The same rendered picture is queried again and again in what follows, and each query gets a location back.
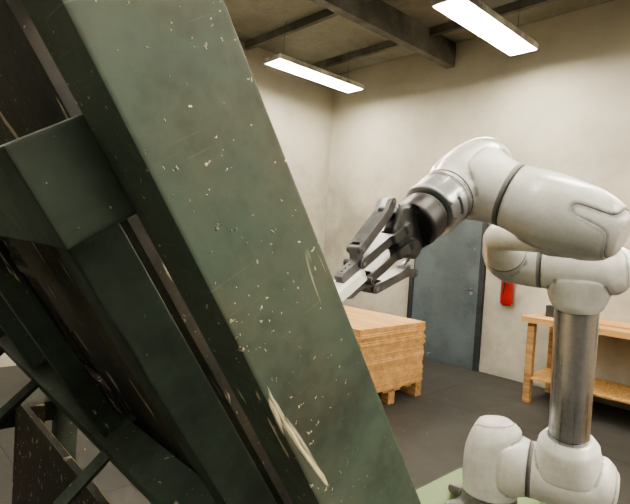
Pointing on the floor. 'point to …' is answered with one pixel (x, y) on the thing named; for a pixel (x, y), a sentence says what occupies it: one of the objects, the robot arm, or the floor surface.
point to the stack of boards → (390, 350)
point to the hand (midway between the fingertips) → (341, 288)
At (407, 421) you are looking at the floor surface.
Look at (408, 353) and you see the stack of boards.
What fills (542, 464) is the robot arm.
